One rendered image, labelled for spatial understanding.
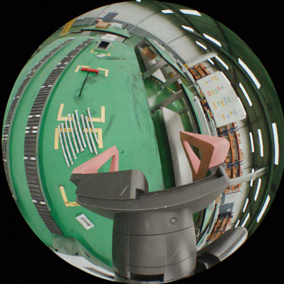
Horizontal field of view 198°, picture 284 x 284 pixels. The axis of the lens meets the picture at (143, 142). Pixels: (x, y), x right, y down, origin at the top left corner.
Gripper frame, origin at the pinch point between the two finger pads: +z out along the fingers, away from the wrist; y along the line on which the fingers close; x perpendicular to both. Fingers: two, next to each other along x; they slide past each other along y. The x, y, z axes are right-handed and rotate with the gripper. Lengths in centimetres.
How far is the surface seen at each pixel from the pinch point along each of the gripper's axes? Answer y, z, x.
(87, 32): 50, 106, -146
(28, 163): 24.6, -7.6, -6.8
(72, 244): 23.1, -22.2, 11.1
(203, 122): -67, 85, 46
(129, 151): 7.4, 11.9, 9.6
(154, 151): 0.4, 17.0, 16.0
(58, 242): 26.7, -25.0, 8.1
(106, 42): 11, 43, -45
